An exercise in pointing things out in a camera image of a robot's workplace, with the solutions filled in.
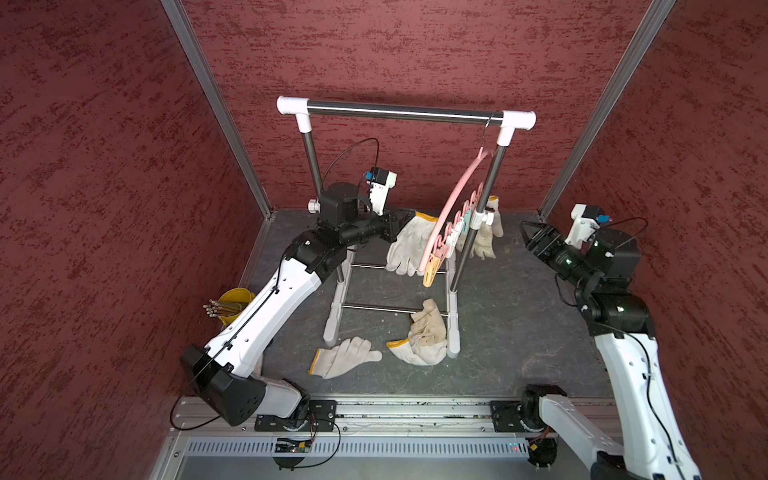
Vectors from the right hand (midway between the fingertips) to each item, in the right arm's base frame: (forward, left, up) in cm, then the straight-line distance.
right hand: (521, 234), depth 66 cm
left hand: (+2, +25, +4) cm, 26 cm away
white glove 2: (-15, +21, -34) cm, 43 cm away
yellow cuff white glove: (+14, +3, -3) cm, 14 cm away
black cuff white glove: (+7, +4, -13) cm, 15 cm away
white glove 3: (-17, +47, -33) cm, 60 cm away
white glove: (+1, +26, -8) cm, 27 cm away
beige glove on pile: (-8, +20, -31) cm, 38 cm away
